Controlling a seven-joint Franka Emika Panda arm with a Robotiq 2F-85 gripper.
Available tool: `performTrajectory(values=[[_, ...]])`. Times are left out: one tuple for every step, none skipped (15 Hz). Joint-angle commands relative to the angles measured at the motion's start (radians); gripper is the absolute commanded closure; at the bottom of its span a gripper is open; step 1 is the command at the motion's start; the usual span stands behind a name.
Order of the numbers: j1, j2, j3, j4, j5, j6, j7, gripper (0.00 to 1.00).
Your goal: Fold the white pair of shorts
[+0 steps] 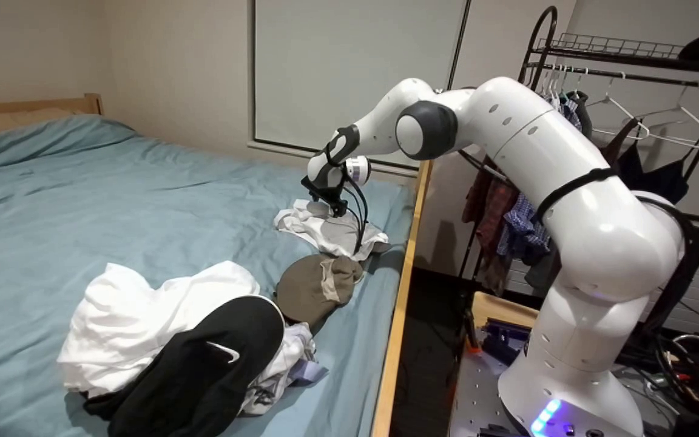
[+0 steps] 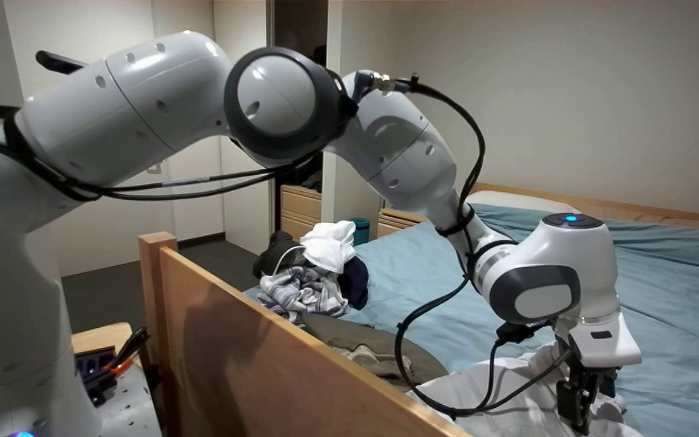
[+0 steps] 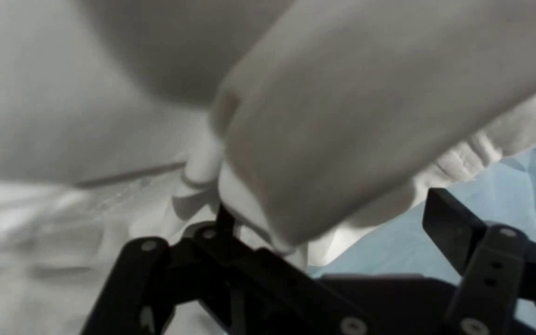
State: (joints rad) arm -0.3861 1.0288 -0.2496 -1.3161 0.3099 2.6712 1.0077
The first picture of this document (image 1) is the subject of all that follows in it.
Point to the small wooden stool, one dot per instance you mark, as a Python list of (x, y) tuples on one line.
[(499, 307)]

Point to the bed with blue sheet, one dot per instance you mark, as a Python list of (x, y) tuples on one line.
[(83, 201)]

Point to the wooden bed headboard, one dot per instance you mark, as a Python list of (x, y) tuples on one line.
[(36, 106)]

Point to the white shorts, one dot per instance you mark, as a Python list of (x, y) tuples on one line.
[(327, 233)]

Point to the dark blue tool box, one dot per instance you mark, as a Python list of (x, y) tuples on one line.
[(505, 336)]

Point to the black hanging garment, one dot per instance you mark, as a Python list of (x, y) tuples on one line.
[(667, 182)]

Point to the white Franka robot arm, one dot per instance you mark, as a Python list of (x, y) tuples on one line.
[(594, 225)]

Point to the white t-shirt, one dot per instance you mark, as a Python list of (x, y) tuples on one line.
[(132, 324)]

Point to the wooden bed footboard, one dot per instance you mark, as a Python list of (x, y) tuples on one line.
[(402, 307)]

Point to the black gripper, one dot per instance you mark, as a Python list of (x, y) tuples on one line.
[(327, 195)]

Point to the khaki garment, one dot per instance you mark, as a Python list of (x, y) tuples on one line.
[(310, 287)]

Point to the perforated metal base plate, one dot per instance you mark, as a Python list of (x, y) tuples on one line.
[(475, 397)]

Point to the blue hanging shirt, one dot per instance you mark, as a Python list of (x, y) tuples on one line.
[(524, 231)]

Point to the black Nike garment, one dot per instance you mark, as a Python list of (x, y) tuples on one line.
[(196, 372)]

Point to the black clothes rack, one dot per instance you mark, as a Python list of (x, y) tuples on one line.
[(694, 257)]

